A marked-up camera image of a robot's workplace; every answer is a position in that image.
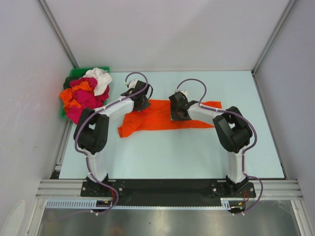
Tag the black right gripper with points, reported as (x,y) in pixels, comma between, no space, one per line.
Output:
(173,115)

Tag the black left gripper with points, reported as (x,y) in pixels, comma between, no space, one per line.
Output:
(144,106)

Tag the orange t-shirt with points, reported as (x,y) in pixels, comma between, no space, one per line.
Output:
(155,118)
(67,95)

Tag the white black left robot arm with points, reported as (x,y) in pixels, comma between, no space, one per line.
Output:
(91,133)

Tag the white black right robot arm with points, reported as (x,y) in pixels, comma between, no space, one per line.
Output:
(233,131)

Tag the white t-shirt in bin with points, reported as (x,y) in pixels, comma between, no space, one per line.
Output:
(102,77)

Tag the magenta t-shirt in bin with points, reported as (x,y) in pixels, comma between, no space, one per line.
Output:
(87,100)

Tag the orange t-shirt in bin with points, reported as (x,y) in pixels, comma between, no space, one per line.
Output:
(67,95)

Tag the dark green t-shirt in bin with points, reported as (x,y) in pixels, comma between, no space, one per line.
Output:
(68,80)

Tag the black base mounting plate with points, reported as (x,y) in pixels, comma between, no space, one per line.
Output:
(157,188)

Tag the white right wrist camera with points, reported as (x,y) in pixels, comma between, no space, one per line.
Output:
(184,92)

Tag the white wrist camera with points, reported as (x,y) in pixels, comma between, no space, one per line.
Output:
(131,84)
(184,92)

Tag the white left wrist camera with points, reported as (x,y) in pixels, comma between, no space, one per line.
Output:
(131,84)

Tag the slotted grey cable duct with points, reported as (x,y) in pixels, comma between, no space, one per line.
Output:
(146,202)

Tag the aluminium frame rail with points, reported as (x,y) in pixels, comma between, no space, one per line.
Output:
(268,189)

